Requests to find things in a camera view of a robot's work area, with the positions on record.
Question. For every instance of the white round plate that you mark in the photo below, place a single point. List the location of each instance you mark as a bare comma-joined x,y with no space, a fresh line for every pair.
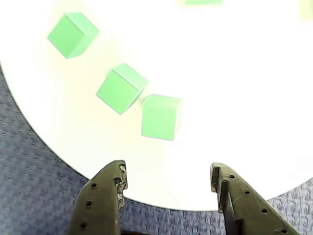
220,98

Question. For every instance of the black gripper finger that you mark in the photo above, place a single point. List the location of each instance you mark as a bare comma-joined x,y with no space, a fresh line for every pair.
97,208
249,215

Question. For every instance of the green cube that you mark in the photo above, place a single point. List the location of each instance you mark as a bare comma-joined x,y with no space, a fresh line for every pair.
203,2
71,36
306,11
119,91
159,120

